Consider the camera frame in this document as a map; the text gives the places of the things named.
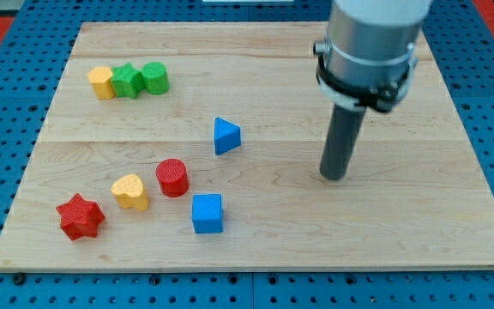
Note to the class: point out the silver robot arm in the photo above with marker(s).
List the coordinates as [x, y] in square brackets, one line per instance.
[366, 58]

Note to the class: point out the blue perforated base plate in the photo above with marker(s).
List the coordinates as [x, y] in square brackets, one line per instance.
[32, 59]

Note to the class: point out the yellow hexagon block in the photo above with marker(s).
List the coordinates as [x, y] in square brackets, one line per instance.
[100, 80]

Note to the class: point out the red star block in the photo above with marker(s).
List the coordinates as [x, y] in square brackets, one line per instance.
[80, 217]

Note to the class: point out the yellow heart block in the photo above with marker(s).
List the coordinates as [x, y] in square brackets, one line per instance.
[130, 193]

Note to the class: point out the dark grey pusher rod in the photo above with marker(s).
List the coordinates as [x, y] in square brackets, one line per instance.
[343, 130]

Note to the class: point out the wooden board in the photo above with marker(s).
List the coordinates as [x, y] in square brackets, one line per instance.
[414, 196]

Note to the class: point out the red cylinder block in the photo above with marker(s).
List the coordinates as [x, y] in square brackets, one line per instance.
[172, 177]

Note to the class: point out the green star block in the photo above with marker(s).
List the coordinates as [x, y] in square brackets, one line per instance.
[127, 81]

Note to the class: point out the blue cube block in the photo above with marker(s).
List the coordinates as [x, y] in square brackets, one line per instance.
[207, 213]

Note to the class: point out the green cylinder block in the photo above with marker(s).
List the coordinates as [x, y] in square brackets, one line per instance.
[155, 78]

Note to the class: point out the blue triangle block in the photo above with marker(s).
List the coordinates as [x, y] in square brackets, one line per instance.
[227, 136]

